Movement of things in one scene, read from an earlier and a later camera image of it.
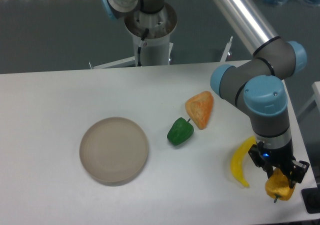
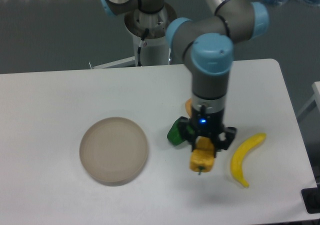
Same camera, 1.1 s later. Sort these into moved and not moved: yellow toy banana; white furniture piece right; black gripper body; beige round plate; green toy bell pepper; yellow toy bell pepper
Moved: black gripper body; yellow toy bell pepper
Not moved: white furniture piece right; green toy bell pepper; beige round plate; yellow toy banana
